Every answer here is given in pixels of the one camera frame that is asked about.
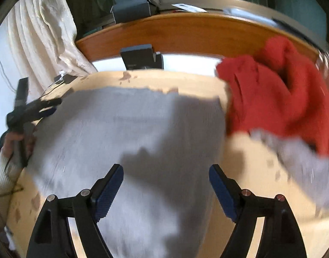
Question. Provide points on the red sweater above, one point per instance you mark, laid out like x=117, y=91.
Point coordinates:
x=274, y=94

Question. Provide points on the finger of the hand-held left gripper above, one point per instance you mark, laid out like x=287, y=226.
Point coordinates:
x=47, y=111
x=46, y=103

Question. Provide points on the person's left hand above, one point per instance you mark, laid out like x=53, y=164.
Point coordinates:
x=11, y=139

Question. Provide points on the light grey garment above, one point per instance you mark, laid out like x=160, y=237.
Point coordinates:
x=301, y=161

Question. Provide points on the small black box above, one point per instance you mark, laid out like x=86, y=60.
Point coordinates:
x=159, y=60

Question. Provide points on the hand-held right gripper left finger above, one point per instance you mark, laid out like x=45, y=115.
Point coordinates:
x=108, y=193

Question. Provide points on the white power strip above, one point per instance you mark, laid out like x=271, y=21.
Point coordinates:
x=61, y=74

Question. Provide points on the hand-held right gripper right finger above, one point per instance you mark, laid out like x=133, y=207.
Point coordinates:
x=223, y=193

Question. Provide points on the grey sweater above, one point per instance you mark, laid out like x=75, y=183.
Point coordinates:
x=126, y=126

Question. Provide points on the large black power adapter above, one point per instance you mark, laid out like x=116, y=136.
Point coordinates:
x=70, y=79

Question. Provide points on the black box with open lid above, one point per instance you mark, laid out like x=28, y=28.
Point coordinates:
x=137, y=57

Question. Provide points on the person's left forearm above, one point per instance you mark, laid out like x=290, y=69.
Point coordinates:
x=3, y=174

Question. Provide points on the teal book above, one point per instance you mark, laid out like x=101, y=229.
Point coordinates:
x=93, y=31

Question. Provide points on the white tube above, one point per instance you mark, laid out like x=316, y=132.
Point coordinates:
x=242, y=12

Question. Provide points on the cream patterned curtain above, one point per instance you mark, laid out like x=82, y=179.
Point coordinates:
x=46, y=32

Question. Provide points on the wooden headboard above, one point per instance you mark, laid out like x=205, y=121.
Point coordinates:
x=194, y=35

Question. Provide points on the white card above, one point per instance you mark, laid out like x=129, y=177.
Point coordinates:
x=186, y=6

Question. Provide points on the dark box with open flaps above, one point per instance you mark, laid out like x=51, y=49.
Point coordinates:
x=132, y=12

